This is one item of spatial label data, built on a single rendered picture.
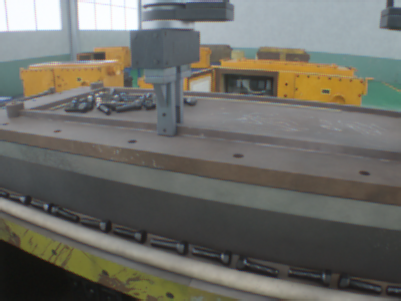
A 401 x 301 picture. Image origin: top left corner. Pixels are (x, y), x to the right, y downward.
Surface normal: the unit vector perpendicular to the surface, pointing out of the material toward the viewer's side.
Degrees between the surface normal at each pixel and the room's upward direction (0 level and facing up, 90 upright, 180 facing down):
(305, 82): 90
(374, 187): 90
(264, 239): 90
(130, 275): 90
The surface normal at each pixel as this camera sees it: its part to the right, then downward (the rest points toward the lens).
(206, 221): -0.35, 0.33
